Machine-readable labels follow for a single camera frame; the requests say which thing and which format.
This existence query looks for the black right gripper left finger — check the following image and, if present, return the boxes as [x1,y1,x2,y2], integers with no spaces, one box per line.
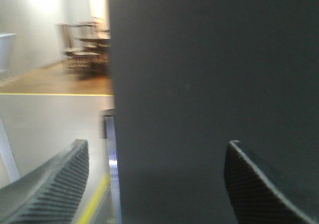
[0,139,89,224]

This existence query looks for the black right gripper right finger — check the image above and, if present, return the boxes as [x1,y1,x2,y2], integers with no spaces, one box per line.
[224,140,319,224]

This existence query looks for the white fridge door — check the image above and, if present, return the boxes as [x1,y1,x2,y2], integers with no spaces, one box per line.
[109,0,319,224]

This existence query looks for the wooden chair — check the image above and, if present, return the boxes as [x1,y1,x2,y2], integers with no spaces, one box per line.
[56,23,99,69]

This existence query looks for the wooden dining table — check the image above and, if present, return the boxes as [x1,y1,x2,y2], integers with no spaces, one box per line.
[75,21,111,75]

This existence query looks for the chrome stanchion post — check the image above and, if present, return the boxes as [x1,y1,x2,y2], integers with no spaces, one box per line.
[101,109,123,224]

